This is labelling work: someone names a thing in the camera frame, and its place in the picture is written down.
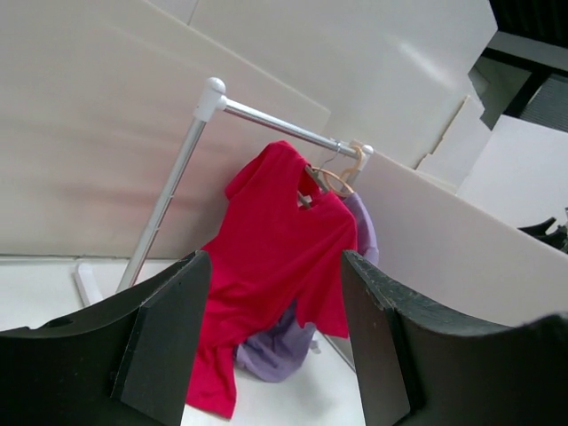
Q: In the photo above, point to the red t-shirt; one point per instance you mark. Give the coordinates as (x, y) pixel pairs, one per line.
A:
(279, 247)

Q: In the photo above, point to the wooden hanger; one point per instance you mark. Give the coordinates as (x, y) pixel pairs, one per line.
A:
(343, 182)

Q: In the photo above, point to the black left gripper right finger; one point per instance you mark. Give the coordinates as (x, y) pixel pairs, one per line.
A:
(419, 362)

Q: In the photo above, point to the purple t-shirt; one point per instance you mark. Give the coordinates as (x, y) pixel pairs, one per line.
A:
(274, 355)

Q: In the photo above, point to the white metal clothes rack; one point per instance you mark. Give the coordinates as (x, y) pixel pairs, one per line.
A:
(224, 135)

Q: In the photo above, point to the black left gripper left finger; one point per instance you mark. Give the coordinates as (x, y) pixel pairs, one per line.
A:
(126, 360)

